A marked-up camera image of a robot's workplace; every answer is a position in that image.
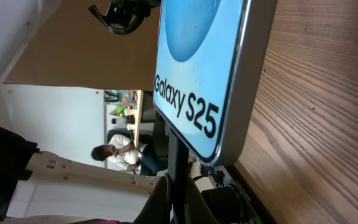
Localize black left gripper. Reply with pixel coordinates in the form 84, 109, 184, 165
88, 0, 161, 35

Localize Galaxy S25 smartphone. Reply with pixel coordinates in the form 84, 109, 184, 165
154, 0, 277, 166

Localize wooden shelf with items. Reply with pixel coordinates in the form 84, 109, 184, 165
115, 90, 144, 147

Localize black office chair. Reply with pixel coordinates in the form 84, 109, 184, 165
106, 128, 153, 144

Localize seated person white shirt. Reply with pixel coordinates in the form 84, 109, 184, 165
91, 134, 167, 176

